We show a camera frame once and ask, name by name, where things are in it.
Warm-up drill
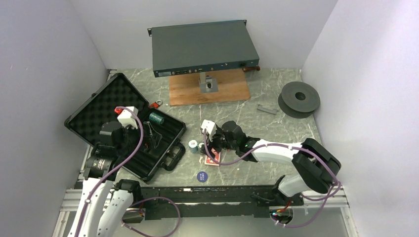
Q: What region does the brown handle tool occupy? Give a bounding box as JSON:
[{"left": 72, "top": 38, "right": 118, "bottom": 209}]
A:
[{"left": 243, "top": 66, "right": 261, "bottom": 72}]

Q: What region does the wooden base board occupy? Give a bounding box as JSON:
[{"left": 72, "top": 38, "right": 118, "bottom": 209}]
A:
[{"left": 168, "top": 69, "right": 251, "bottom": 106}]

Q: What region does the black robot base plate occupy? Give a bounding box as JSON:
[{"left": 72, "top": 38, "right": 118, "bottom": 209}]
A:
[{"left": 139, "top": 185, "right": 303, "bottom": 220}]

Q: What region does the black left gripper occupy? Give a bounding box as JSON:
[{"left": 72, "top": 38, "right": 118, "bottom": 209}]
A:
[{"left": 116, "top": 120, "right": 162, "bottom": 156}]

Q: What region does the small grey metal bracket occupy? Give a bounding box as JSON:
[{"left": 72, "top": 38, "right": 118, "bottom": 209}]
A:
[{"left": 257, "top": 104, "right": 278, "bottom": 115}]

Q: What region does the white blue chip stack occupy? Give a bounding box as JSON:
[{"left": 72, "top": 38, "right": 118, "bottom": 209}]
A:
[{"left": 188, "top": 140, "right": 199, "bottom": 154}]

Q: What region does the red and silver key tool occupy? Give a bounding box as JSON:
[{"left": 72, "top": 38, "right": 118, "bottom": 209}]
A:
[{"left": 149, "top": 100, "right": 163, "bottom": 109}]

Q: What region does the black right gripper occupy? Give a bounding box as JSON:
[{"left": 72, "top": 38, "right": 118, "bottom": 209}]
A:
[{"left": 200, "top": 127, "right": 238, "bottom": 159}]

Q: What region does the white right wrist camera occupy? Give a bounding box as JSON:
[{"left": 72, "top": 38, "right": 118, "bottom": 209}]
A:
[{"left": 201, "top": 119, "right": 217, "bottom": 141}]

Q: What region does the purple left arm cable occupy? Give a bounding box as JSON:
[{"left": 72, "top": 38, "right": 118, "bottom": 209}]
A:
[{"left": 73, "top": 106, "right": 145, "bottom": 237}]

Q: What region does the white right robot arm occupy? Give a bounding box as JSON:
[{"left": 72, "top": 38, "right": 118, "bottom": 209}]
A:
[{"left": 201, "top": 119, "right": 341, "bottom": 205}]

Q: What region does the black poker set case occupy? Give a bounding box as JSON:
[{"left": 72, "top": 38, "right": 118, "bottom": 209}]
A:
[{"left": 64, "top": 73, "right": 186, "bottom": 182}]

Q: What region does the red playing card deck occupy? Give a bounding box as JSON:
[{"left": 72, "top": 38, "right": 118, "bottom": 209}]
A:
[{"left": 205, "top": 148, "right": 220, "bottom": 166}]

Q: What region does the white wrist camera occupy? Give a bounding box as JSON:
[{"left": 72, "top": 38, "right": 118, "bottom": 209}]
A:
[
  {"left": 114, "top": 108, "right": 138, "bottom": 129},
  {"left": 201, "top": 119, "right": 217, "bottom": 141}
]

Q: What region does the grey filament spool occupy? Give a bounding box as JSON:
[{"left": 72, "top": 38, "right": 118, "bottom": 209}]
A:
[{"left": 278, "top": 81, "right": 321, "bottom": 119}]

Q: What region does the green blue chip stack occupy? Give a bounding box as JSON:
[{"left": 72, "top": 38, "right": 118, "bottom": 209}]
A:
[{"left": 148, "top": 113, "right": 165, "bottom": 125}]

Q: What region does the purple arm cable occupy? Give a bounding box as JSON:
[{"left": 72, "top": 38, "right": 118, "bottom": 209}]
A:
[
  {"left": 73, "top": 106, "right": 145, "bottom": 237},
  {"left": 203, "top": 129, "right": 343, "bottom": 229}
]

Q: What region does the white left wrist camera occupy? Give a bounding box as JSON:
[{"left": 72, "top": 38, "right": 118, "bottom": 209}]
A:
[{"left": 114, "top": 108, "right": 138, "bottom": 129}]

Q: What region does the grey metal stand bracket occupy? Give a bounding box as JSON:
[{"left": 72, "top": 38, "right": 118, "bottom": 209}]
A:
[{"left": 199, "top": 72, "right": 218, "bottom": 93}]

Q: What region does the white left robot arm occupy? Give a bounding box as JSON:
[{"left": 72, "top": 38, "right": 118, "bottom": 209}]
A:
[{"left": 68, "top": 119, "right": 162, "bottom": 237}]

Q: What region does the dark grey rack unit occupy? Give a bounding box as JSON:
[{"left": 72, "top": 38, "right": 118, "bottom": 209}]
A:
[{"left": 148, "top": 20, "right": 259, "bottom": 78}]

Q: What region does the blue small blind button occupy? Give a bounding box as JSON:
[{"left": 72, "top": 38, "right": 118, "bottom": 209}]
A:
[{"left": 196, "top": 171, "right": 209, "bottom": 183}]

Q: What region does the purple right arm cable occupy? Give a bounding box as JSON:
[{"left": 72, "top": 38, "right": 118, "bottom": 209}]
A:
[{"left": 203, "top": 129, "right": 343, "bottom": 229}]

